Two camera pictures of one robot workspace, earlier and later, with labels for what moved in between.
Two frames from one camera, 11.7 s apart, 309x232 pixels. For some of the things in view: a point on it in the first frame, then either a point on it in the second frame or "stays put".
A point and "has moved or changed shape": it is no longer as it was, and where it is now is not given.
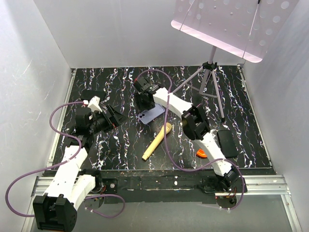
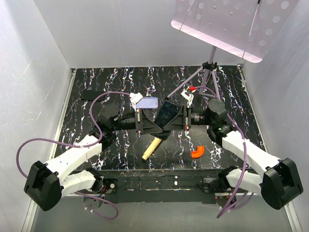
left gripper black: (116, 119) -> (146, 126)
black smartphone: (89, 94) stays put
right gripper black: (139, 106) -> (180, 122)
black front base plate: (160, 186) stays put
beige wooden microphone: (156, 140) stays put
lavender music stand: (248, 28) stays put
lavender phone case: (146, 115) has moved or changed shape
